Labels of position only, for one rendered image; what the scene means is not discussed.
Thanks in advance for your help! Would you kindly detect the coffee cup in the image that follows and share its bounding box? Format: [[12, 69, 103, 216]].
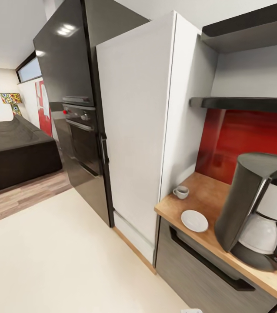
[[173, 185, 189, 200]]

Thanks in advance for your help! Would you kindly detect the saucer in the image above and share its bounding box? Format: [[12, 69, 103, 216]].
[[181, 210, 208, 232]]

